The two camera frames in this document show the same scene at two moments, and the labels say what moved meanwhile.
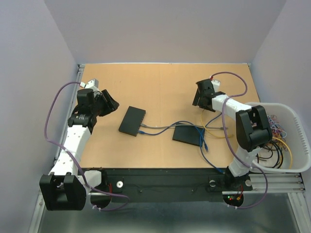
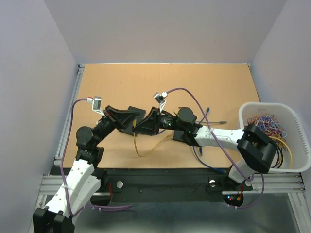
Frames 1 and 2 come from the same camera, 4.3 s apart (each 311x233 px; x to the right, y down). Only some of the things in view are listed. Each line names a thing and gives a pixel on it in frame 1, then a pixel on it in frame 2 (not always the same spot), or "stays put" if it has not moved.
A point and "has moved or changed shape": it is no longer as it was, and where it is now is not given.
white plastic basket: (296, 137) stays put
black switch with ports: (132, 121) stays put
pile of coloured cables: (271, 155) stays put
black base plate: (169, 184) stays put
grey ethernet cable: (183, 125) has moved or changed shape
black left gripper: (111, 105) → (122, 118)
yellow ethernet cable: (215, 136) has moved or changed shape
